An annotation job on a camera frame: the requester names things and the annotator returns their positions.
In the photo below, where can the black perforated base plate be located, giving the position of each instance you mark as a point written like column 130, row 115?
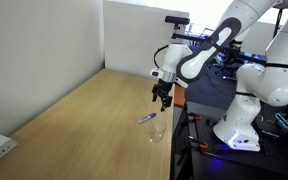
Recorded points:
column 237, row 163

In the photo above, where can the blue grey marker pen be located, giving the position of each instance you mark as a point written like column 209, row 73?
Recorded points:
column 147, row 118

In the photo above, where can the orange black clamp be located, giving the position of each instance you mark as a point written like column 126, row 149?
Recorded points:
column 200, row 143
column 195, row 117

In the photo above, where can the black camera on stand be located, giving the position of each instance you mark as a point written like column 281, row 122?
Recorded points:
column 177, row 20

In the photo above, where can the white partition panel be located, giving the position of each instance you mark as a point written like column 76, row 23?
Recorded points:
column 134, row 40

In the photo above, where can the clear glass cup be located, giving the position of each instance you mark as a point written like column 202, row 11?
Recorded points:
column 157, row 131

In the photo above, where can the orange brown board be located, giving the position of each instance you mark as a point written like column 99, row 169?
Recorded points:
column 179, row 96

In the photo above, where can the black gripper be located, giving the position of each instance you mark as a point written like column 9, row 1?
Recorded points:
column 164, row 90

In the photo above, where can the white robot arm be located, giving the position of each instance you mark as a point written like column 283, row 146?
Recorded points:
column 274, row 83

